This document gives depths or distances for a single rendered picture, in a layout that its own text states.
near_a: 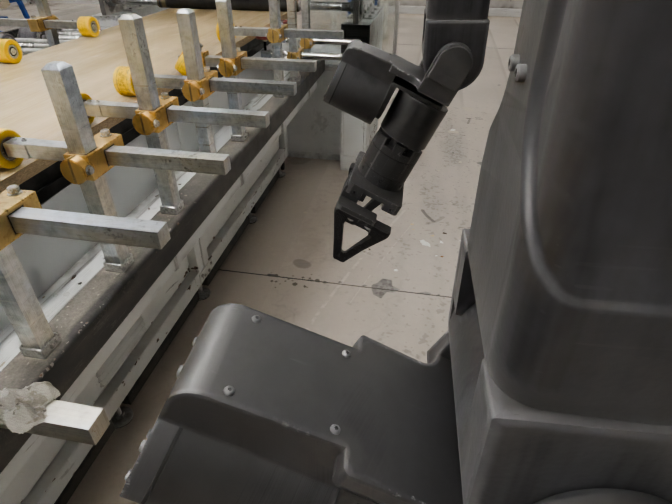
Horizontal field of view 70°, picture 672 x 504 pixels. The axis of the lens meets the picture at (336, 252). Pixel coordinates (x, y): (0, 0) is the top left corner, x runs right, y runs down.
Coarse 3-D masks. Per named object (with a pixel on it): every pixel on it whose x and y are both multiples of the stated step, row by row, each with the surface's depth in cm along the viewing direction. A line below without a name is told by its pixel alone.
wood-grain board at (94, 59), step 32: (160, 32) 218; (0, 64) 170; (32, 64) 170; (96, 64) 170; (128, 64) 170; (160, 64) 170; (0, 96) 140; (32, 96) 140; (96, 96) 140; (128, 96) 140; (32, 128) 118; (96, 128) 121; (32, 160) 103; (0, 192) 95
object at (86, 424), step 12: (48, 408) 55; (60, 408) 55; (72, 408) 55; (84, 408) 55; (96, 408) 55; (48, 420) 54; (60, 420) 54; (72, 420) 54; (84, 420) 54; (96, 420) 54; (108, 420) 57; (36, 432) 56; (48, 432) 55; (60, 432) 55; (72, 432) 54; (84, 432) 54; (96, 432) 55; (96, 444) 55
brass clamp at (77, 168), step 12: (96, 144) 92; (108, 144) 93; (120, 144) 96; (72, 156) 87; (84, 156) 87; (96, 156) 90; (60, 168) 87; (72, 168) 87; (84, 168) 87; (96, 168) 90; (108, 168) 94; (72, 180) 88; (84, 180) 88
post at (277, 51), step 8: (272, 0) 183; (272, 8) 185; (272, 16) 187; (280, 16) 189; (272, 24) 188; (280, 24) 190; (272, 48) 193; (280, 48) 193; (272, 56) 195; (280, 56) 195; (280, 72) 198; (280, 80) 200
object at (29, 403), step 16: (32, 384) 58; (48, 384) 57; (0, 400) 55; (16, 400) 54; (32, 400) 56; (48, 400) 56; (0, 416) 54; (16, 416) 53; (32, 416) 54; (16, 432) 53
